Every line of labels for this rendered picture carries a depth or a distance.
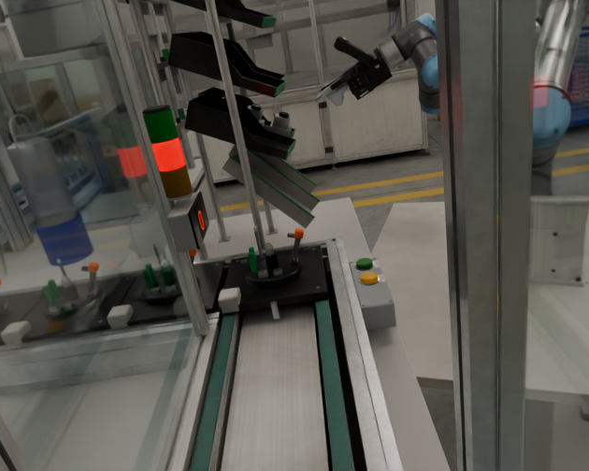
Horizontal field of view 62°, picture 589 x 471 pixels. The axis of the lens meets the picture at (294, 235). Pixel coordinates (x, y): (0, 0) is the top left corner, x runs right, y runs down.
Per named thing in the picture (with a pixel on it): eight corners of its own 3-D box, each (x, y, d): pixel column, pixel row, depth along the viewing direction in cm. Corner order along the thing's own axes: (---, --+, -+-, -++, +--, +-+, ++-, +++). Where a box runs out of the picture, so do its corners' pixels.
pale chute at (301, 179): (308, 194, 160) (317, 184, 158) (303, 209, 148) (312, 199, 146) (238, 143, 156) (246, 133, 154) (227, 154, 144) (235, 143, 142)
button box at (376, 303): (379, 278, 120) (377, 256, 118) (396, 326, 101) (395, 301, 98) (351, 282, 120) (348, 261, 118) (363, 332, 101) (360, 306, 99)
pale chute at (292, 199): (311, 210, 146) (320, 200, 144) (305, 229, 134) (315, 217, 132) (234, 155, 142) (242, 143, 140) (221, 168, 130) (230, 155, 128)
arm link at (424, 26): (439, 26, 121) (424, 4, 125) (400, 52, 125) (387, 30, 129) (447, 44, 128) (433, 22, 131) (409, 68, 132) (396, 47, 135)
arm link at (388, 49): (391, 37, 126) (390, 35, 133) (376, 48, 128) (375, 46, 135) (406, 63, 128) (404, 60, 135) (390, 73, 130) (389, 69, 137)
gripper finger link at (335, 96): (327, 115, 133) (354, 94, 133) (315, 96, 131) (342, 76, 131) (324, 115, 136) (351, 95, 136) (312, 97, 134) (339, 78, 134)
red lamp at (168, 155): (188, 161, 89) (180, 135, 87) (182, 168, 84) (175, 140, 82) (161, 165, 89) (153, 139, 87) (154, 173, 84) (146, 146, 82)
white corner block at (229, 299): (243, 301, 111) (239, 286, 109) (241, 312, 107) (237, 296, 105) (222, 305, 111) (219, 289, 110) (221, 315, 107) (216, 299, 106)
